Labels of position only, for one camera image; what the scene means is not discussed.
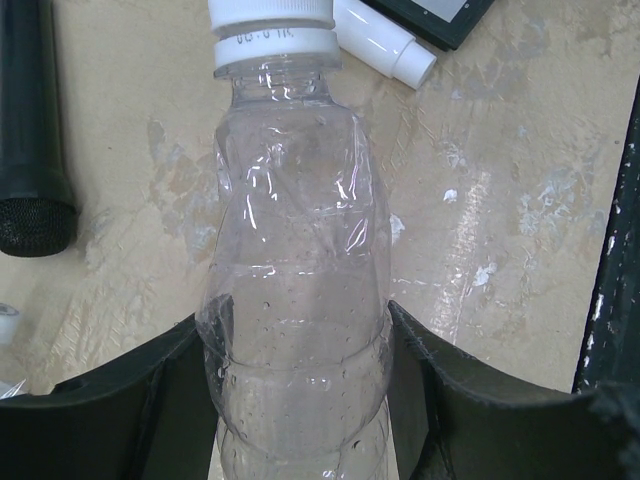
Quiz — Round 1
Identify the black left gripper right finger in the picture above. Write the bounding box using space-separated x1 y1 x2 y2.
388 301 639 479

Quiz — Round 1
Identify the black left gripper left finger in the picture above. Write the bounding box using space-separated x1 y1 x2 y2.
1 318 218 479

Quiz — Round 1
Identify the clear crushed bottle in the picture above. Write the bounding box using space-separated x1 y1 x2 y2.
196 1 394 479

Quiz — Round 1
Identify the green tea label bottle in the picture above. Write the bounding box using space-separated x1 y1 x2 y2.
1 303 28 400

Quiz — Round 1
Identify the black microphone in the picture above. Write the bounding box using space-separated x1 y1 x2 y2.
1 1 77 258

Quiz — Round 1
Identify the white microphone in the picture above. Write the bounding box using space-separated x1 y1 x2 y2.
333 0 437 90

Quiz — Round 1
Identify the black white chessboard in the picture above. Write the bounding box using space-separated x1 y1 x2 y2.
364 0 495 51

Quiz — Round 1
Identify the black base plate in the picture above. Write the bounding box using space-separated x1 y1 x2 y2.
572 98 639 393

